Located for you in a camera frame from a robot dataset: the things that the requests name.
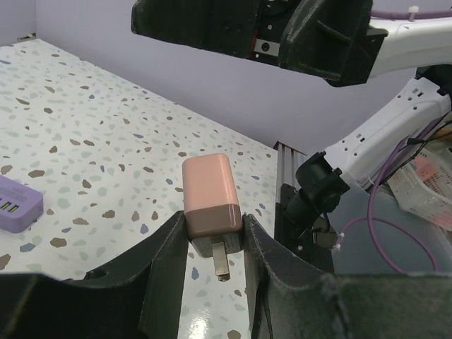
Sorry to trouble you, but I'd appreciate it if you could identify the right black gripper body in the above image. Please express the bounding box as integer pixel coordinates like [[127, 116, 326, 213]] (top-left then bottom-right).
[[247, 0, 300, 66]]

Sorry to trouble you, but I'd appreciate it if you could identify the purple power strip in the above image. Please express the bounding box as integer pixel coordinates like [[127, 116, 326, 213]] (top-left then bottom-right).
[[1, 175, 44, 234]]

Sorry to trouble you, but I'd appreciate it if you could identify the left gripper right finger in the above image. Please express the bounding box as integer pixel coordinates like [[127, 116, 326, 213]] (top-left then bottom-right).
[[243, 215, 451, 338]]

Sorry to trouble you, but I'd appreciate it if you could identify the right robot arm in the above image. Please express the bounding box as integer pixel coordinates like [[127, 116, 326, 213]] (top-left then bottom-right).
[[131, 1, 451, 222]]

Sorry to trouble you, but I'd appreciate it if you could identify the small pink plug adapter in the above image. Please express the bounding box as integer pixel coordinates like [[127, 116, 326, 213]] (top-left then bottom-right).
[[182, 153, 243, 282]]

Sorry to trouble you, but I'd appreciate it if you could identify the white mesh basket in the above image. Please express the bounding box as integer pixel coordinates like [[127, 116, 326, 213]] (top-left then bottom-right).
[[388, 148, 451, 231]]

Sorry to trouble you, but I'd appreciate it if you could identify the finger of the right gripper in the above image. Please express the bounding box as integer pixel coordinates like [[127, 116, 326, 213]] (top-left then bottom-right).
[[131, 0, 261, 59], [278, 0, 373, 87]]

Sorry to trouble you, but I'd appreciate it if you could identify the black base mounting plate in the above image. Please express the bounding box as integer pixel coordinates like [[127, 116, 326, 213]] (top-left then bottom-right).
[[274, 184, 336, 273]]

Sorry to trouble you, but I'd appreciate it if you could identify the aluminium rail frame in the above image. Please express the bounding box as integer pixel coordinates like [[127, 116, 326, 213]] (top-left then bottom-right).
[[274, 141, 306, 222]]

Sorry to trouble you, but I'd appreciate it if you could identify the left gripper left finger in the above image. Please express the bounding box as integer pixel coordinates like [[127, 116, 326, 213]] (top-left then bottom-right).
[[1, 211, 189, 338]]

